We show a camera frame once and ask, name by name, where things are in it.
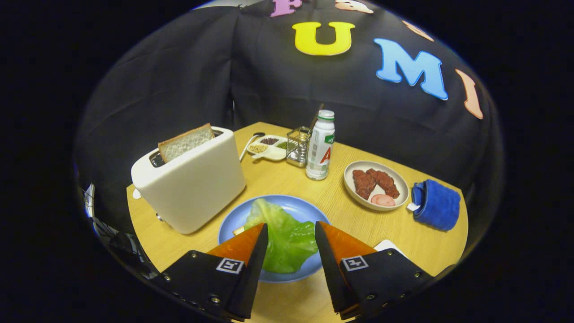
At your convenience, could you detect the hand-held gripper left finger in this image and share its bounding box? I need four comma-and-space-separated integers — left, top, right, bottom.
152, 223, 269, 322

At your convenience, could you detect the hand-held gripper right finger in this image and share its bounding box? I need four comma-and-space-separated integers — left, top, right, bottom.
314, 221, 435, 321

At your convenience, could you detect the green lettuce leaf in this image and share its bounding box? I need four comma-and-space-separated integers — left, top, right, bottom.
244, 198, 319, 274

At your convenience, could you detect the toasted bread slice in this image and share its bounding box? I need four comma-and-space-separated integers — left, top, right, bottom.
158, 123, 216, 163

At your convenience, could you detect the white square plate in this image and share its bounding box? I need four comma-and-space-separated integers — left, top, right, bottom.
374, 239, 409, 258

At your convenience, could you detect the blue round plate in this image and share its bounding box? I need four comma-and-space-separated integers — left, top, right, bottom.
218, 194, 332, 283

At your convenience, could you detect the brown cooked meat piece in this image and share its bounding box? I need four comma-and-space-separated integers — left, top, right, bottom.
352, 169, 377, 201
366, 168, 400, 199

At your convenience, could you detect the cream white toaster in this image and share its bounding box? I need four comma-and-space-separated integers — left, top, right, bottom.
131, 127, 247, 235

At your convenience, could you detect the beige round plate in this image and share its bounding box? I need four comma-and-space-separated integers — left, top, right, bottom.
344, 161, 409, 211

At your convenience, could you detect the white divided condiment dish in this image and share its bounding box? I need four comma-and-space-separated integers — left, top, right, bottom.
246, 135, 290, 161

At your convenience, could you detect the white plastic drink bottle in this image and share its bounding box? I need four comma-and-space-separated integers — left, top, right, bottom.
305, 109, 336, 181

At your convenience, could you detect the blue folded towel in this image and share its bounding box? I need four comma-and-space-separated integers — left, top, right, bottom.
407, 179, 461, 232

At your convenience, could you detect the brown wooden chopstick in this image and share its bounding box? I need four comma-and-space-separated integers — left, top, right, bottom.
309, 104, 324, 131

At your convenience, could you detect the metal wire utensil holder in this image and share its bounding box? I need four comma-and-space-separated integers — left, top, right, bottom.
286, 127, 312, 168

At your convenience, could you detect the white handled spoon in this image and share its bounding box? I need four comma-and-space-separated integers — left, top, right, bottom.
239, 132, 266, 162

